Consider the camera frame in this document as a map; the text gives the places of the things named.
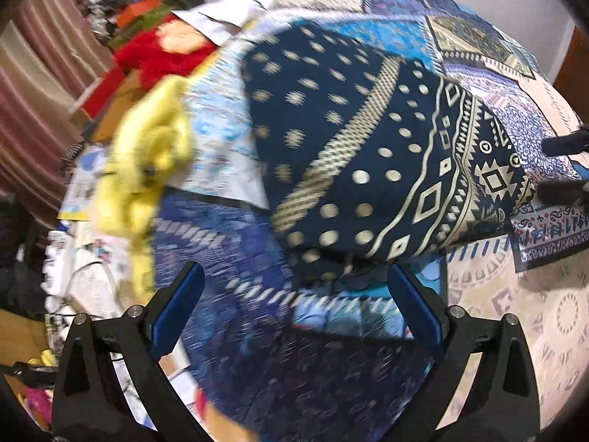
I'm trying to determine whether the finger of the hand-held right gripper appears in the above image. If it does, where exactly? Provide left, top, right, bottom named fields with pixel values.
left=542, top=125, right=589, bottom=156
left=537, top=179, right=589, bottom=204

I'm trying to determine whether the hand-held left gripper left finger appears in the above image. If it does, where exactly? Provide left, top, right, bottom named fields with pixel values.
left=50, top=262, right=205, bottom=442

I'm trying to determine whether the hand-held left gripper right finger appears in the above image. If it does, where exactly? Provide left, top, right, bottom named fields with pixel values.
left=388, top=263, right=540, bottom=442

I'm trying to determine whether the navy patterned garment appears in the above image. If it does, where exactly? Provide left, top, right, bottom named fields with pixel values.
left=241, top=21, right=537, bottom=281

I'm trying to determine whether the wooden door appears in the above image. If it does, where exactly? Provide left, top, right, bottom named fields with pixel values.
left=552, top=25, right=589, bottom=102

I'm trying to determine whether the blue patchwork quilt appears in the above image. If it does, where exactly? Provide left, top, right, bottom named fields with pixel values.
left=60, top=0, right=589, bottom=442

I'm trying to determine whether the beige patterned bedsheet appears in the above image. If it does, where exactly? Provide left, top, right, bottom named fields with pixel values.
left=439, top=218, right=589, bottom=429

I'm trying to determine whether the yellow cloth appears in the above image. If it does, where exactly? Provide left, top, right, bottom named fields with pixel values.
left=92, top=76, right=194, bottom=302

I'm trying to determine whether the red plush toy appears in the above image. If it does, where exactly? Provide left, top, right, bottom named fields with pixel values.
left=114, top=13, right=218, bottom=89

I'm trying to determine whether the striped curtain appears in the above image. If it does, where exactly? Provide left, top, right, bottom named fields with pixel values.
left=0, top=0, right=104, bottom=226

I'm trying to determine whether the white pillow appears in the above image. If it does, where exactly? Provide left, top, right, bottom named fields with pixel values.
left=172, top=0, right=279, bottom=44

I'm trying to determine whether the orange box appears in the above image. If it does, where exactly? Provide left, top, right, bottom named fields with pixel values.
left=116, top=0, right=161, bottom=27

